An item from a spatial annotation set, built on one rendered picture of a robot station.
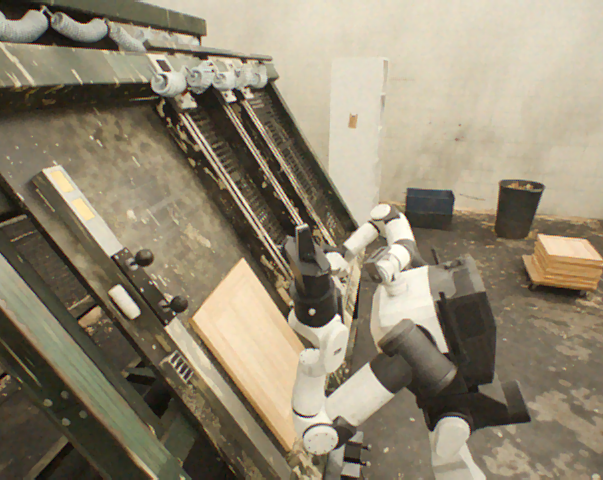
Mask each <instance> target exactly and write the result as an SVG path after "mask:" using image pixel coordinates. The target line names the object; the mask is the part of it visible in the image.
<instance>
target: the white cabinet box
mask: <svg viewBox="0 0 603 480"><path fill-rule="evenodd" d="M389 65H390V58H385V57H332V58H331V97H330V137H329V176H330V178H331V180H332V181H333V183H334V185H335V187H336V188H337V190H338V192H339V193H340V195H341V198H342V199H344V201H345V203H346V204H347V206H348V208H349V209H350V211H351V213H352V214H353V216H354V218H355V220H356V222H357V224H358V226H359V227H361V226H362V225H363V224H364V223H367V222H368V219H370V218H371V215H370V214H371V211H372V210H373V209H374V208H375V207H376V206H378V199H379V185H380V171H381V158H382V145H383V132H384V118H385V104H386V91H388V89H387V78H389Z"/></svg>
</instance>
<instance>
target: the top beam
mask: <svg viewBox="0 0 603 480"><path fill-rule="evenodd" d="M165 57H166V58H167V59H168V62H169V64H170V65H171V67H172V68H173V70H174V71H176V72H178V73H179V71H181V69H182V67H183V65H187V66H188V68H189V69H192V68H194V67H198V66H199V65H201V62H200V59H199V57H187V56H173V55H165ZM210 59H212V61H213V63H214V64H215V66H216V68H217V69H218V71H219V72H229V71H228V69H227V67H225V66H224V64H223V62H222V61H227V59H214V58H210ZM147 64H150V66H151V67H152V69H153V70H154V72H155V73H158V72H156V70H155V69H154V67H153V66H152V64H151V63H150V61H149V59H148V57H147V53H133V52H120V51H107V50H94V49H80V48H68V47H54V46H40V45H27V44H14V43H0V112H9V111H19V110H31V109H41V108H52V106H63V105H74V104H84V103H96V102H106V101H117V100H128V99H139V98H149V97H160V96H161V95H160V94H158V93H155V92H154V91H153V90H152V88H151V80H152V77H153V74H152V73H151V71H150V70H149V68H148V67H147ZM264 66H265V69H266V70H265V71H267V72H264V73H266V74H265V75H266V76H267V81H266V83H265V86H266V85H268V83H270V82H271V81H276V80H277V79H279V78H280V76H279V74H278V73H277V71H276V69H275V67H274V66H272V64H266V63H264V65H263V66H262V67H264ZM198 68H199V67H198ZM265 86H264V87H265Z"/></svg>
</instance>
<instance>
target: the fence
mask: <svg viewBox="0 0 603 480"><path fill-rule="evenodd" d="M57 170H60V171H61V173H62V174H63V176H65V178H66V179H67V180H68V181H69V183H70V184H71V185H72V187H73V188H74V190H73V191H70V192H67V193H63V191H62V190H61V189H60V187H59V186H58V185H57V183H56V182H55V181H54V180H53V178H52V177H51V176H50V172H54V171H57ZM32 181H33V182H34V184H35V185H36V186H37V187H38V189H39V190H40V191H42V193H43V194H44V195H45V196H46V198H47V200H48V201H49V202H50V204H51V205H52V206H53V208H54V209H55V210H56V211H57V213H58V214H59V215H60V216H61V218H62V219H63V220H65V221H66V224H67V225H68V226H69V228H70V229H71V230H72V231H73V233H74V234H75V235H76V236H77V238H78V239H79V240H80V242H81V243H82V244H83V246H84V248H85V249H86V250H88V251H89V253H90V254H91V255H92V257H93V258H94V259H95V260H96V262H97V263H98V264H99V265H100V267H101V269H102V270H103V272H104V273H105V274H106V275H107V277H108V278H109V279H110V280H112V282H113V283H114V284H115V286H116V285H118V284H121V286H122V287H123V288H124V290H125V292H126V293H127V294H128V296H129V297H130V298H131V300H132V301H133V302H135V303H136V305H137V306H138V307H139V308H138V309H140V315H139V317H140V318H141V319H142V321H143V322H144V323H145V324H146V326H147V327H148V328H149V329H150V331H151V332H152V333H153V335H154V336H155V338H156V339H158V341H159V342H160V343H161V344H162V346H163V347H164V348H165V350H166V351H167V352H168V353H170V352H172V351H174V350H177V351H178V352H179V354H181V355H182V356H183V358H184V359H185V361H186V362H187V364H188V365H189V366H190V368H191V369H192V370H193V371H194V373H192V375H191V376H190V378H189V380H190V381H191V382H192V385H193V386H194V387H195V388H196V390H197V391H198V392H199V393H200V395H201V396H202V397H204V399H205V400H206V401H207V402H208V404H209V405H210V406H211V408H212V410H213V411H214V412H215V414H216V415H217V416H218V417H219V419H220V420H221V421H222V422H223V424H224V425H225V426H227V428H228V429H229V431H230V432H231V434H232V435H233V436H234V437H235V439H236V440H237V441H238V443H239V444H240V445H241V446H242V448H243V449H244V450H245V451H246V453H247V455H248V456H250V458H251V459H252V460H253V461H254V463H255V464H256V465H257V466H258V468H259V469H260V470H261V472H262V473H263V474H264V475H265V478H266V479H267V480H289V479H290V474H291V470H292V469H291V468H290V466H289V465H288V464H287V463H286V461H285V460H284V459H283V457H282V456H281V455H280V452H279V451H278V450H277V448H276V447H275V446H274V444H273V443H271V442H270V440H269V439H268V438H267V437H266V435H265V434H264V433H263V431H262V429H261V428H260V426H259V425H258V424H257V422H256V421H255V420H254V418H253V417H252V416H251V415H250V413H248V412H247V411H246V409H245V408H244V407H243V404H242V403H241V402H240V400H239V399H238V398H237V396H236V395H235V394H234V393H233V391H232V390H231V389H230V387H229V386H228V385H227V382H225V381H224V380H223V378H222V377H221V376H220V374H219V373H218V372H217V370H216V369H215V368H214V367H213V365H212V364H211V363H210V361H209V359H208V358H207V356H206V355H205V354H204V352H202V351H201V350H200V348H199V347H198V346H197V345H196V343H195V342H194V341H193V339H192V338H191V336H190V334H189V333H188V332H187V330H186V329H185V328H184V326H183V325H182V324H181V322H179V321H178V320H177V319H176V317H175V318H174V320H173V321H172V322H171V323H170V324H169V325H168V326H166V327H164V326H163V325H162V323H161V322H160V321H159V319H158V318H156V317H155V316H154V313H153V312H152V311H151V309H150V308H149V307H148V305H147V304H146V303H145V302H144V300H143V299H142V298H141V296H140V295H139V294H138V293H137V290H136V289H135V288H133V286H132V285H131V284H130V283H129V281H128V280H127V279H126V277H125V276H124V275H123V274H122V272H121V271H120V270H119V267H118V266H117V265H116V263H115V262H114V261H113V260H112V258H110V256H112V255H114V254H115V253H117V252H118V251H120V250H122V249H123V247H122V246H121V244H120V242H119V241H118V240H117V238H116V237H115V236H114V234H113V233H112V232H110V230H109V229H108V228H107V226H106V225H105V224H104V223H103V220H102V219H101V218H100V216H99V215H98V214H97V212H96V211H95V210H94V208H93V207H92V206H91V204H90V203H89V202H88V201H86V199H85V197H84V196H83V194H82V193H81V192H80V190H79V189H78V188H77V186H76V185H75V184H74V182H73V181H72V180H71V179H70V177H69V176H68V174H67V172H66V171H65V170H63V168H62V167H61V166H60V165H58V166H55V167H51V168H47V169H43V170H42V171H39V172H38V173H37V174H36V175H35V177H34V178H32ZM80 197H81V199H82V201H83V202H84V203H85V205H86V206H88V207H89V209H90V210H91V211H92V213H93V214H94V215H95V217H93V218H91V219H89V220H86V221H85V219H84V218H83V217H82V216H81V214H80V213H79V212H78V210H77V209H76V208H75V206H74V205H73V204H72V203H71V202H72V201H74V200H77V199H80Z"/></svg>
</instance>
